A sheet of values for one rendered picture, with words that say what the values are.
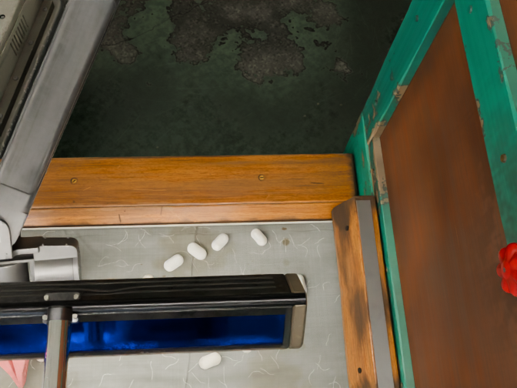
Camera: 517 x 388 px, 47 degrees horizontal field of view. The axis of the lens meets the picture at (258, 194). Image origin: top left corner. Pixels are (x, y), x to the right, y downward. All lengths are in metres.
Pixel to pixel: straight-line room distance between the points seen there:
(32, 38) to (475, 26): 1.30
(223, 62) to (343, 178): 1.09
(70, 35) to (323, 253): 0.52
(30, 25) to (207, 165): 0.84
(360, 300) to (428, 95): 0.31
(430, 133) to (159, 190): 0.47
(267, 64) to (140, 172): 1.11
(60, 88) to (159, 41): 1.33
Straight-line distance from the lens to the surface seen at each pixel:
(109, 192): 1.02
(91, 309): 0.60
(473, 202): 0.65
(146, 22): 2.16
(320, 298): 0.99
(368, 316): 0.87
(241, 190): 1.00
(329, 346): 0.98
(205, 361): 0.94
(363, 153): 1.00
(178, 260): 0.97
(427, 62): 0.77
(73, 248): 0.86
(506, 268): 0.52
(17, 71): 1.67
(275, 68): 2.05
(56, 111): 0.81
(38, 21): 1.74
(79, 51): 0.80
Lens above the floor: 1.69
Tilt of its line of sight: 68 degrees down
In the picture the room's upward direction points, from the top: 10 degrees clockwise
